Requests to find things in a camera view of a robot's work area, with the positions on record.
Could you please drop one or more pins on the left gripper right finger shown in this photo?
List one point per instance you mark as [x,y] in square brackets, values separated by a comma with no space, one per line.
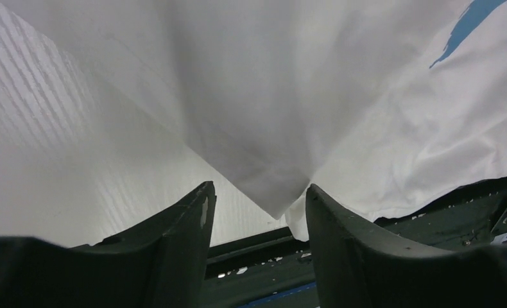
[360,264]

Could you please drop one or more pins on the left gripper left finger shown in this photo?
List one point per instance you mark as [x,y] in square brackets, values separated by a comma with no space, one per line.
[159,262]

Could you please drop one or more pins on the white printed t-shirt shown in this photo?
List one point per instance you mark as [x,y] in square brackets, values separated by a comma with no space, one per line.
[387,105]

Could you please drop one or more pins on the black mounting base rail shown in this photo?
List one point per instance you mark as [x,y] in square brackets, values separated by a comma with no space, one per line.
[274,270]

